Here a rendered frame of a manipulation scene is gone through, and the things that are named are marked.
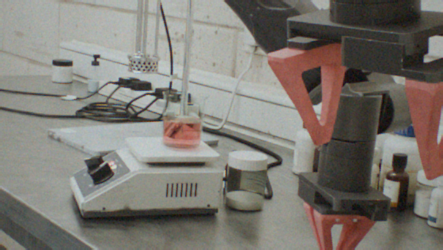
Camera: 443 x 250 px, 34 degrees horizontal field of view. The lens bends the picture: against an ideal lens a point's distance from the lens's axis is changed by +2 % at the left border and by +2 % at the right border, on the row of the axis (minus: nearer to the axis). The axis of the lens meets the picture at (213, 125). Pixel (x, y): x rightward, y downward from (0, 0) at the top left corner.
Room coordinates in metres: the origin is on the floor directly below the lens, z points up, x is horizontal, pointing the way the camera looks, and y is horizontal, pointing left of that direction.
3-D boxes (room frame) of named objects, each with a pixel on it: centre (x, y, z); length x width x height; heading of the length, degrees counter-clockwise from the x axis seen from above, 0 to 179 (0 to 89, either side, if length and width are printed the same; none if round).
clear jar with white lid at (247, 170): (1.05, -0.06, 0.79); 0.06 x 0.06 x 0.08
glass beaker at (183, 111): (1.04, 0.04, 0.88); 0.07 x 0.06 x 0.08; 87
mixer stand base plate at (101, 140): (1.45, 0.16, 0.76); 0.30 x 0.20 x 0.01; 129
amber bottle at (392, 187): (1.11, -0.29, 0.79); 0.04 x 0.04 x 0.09
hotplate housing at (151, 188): (1.03, 0.08, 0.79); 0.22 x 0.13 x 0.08; 109
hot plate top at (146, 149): (1.04, 0.06, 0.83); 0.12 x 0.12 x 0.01; 19
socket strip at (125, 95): (1.85, 0.18, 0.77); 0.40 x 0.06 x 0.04; 39
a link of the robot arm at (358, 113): (0.77, -0.15, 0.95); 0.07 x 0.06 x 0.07; 140
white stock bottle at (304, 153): (1.28, -0.18, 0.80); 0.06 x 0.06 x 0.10
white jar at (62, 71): (2.15, 0.46, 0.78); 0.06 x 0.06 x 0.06
